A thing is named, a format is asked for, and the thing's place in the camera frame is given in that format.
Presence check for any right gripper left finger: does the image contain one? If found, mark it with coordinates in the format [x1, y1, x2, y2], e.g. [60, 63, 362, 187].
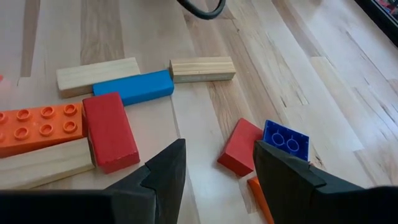
[105, 138, 187, 224]

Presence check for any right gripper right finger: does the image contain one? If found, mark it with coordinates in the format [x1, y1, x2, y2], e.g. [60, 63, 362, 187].
[252, 139, 364, 224]

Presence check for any orange block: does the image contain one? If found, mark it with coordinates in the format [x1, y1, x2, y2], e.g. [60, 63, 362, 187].
[247, 175, 275, 224]

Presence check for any small blue Duplo brick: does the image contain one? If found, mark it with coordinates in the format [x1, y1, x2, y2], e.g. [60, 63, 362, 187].
[262, 119, 311, 162]

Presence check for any small red block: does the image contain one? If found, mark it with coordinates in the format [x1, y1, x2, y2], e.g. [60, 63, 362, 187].
[216, 118, 264, 178]

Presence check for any red rectangular wooden block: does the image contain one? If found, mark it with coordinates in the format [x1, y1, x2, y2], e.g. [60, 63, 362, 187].
[81, 91, 141, 175]

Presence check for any blue wooden block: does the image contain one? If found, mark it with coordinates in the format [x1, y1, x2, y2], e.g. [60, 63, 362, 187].
[92, 69, 175, 107]

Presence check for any plain wooden block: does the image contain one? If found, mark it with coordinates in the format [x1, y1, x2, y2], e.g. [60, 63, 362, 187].
[169, 56, 237, 84]

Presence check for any long wooden block owl print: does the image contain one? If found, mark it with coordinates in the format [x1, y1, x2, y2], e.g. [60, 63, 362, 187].
[0, 136, 96, 191]

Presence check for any wooden block with face print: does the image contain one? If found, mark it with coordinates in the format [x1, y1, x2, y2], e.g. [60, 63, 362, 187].
[56, 57, 141, 100]

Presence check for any orange-red Duplo brick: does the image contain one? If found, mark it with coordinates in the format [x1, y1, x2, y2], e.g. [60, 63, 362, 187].
[0, 102, 87, 159]

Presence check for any black camera cable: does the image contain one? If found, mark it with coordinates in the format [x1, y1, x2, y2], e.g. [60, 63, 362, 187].
[176, 0, 228, 21]

